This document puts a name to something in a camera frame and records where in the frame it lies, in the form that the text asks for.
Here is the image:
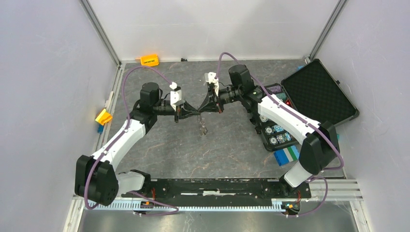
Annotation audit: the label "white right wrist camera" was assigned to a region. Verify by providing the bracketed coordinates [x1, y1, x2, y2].
[204, 72, 220, 96]

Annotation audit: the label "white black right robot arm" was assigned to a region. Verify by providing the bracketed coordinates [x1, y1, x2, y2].
[199, 64, 344, 197]

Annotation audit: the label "white toothed cable duct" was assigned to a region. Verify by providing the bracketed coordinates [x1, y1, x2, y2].
[95, 198, 285, 213]

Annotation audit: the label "blue green toy bricks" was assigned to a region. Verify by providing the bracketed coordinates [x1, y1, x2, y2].
[273, 145, 300, 166]

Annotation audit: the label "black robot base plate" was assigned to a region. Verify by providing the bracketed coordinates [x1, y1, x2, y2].
[142, 178, 311, 207]

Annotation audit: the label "black poker chip case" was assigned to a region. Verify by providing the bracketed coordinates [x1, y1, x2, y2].
[244, 59, 359, 152]

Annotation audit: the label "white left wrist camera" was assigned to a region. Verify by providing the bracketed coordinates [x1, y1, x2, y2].
[170, 82, 185, 112]

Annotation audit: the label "orange yellow plastic block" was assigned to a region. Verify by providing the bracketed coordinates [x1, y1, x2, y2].
[140, 54, 160, 67]

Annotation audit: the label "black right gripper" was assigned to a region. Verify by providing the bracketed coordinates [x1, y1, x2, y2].
[198, 86, 242, 114]

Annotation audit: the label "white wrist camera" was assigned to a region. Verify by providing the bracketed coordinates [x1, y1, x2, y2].
[170, 82, 185, 112]
[204, 72, 220, 96]

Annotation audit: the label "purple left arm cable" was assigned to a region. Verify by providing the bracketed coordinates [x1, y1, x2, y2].
[84, 66, 180, 217]

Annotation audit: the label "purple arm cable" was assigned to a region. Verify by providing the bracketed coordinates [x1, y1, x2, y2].
[84, 66, 180, 217]
[215, 52, 345, 218]

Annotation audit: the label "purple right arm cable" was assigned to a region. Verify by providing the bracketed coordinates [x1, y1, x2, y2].
[215, 52, 345, 218]

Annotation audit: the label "yellow orange toy block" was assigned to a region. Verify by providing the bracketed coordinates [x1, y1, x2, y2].
[95, 108, 113, 126]

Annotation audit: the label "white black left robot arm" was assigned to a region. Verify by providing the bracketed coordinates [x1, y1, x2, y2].
[74, 82, 198, 206]

